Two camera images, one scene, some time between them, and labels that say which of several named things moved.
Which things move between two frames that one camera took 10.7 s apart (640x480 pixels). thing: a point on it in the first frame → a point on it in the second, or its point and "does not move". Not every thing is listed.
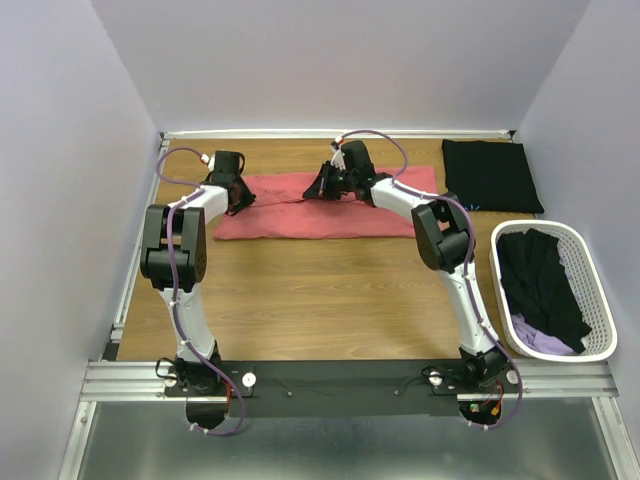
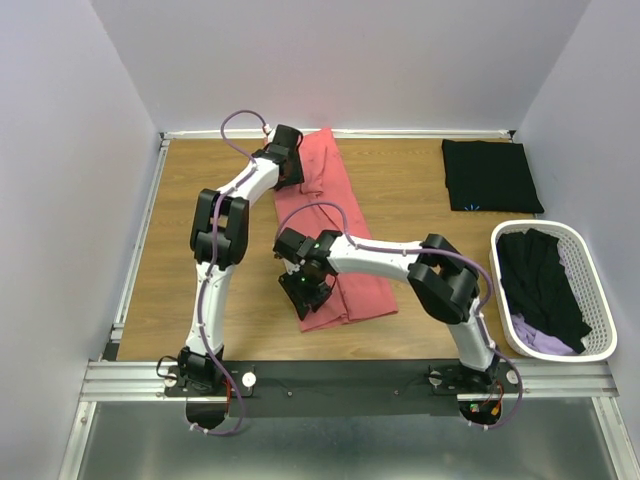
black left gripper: x=247 y=199 → x=295 y=174
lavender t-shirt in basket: x=542 y=340 does not move
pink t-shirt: x=281 y=211 → x=327 y=200
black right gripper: x=319 y=188 → x=300 y=298
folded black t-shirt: x=490 y=176 does not move
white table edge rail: x=365 y=134 does not move
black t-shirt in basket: x=538 y=287 does not move
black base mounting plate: x=332 y=387 does not move
